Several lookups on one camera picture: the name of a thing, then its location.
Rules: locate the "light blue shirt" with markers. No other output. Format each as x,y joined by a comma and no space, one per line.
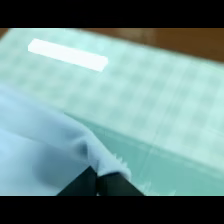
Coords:
36,146

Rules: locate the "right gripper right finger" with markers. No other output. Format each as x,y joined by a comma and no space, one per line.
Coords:
118,187

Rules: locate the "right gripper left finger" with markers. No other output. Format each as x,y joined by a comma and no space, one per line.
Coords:
81,186

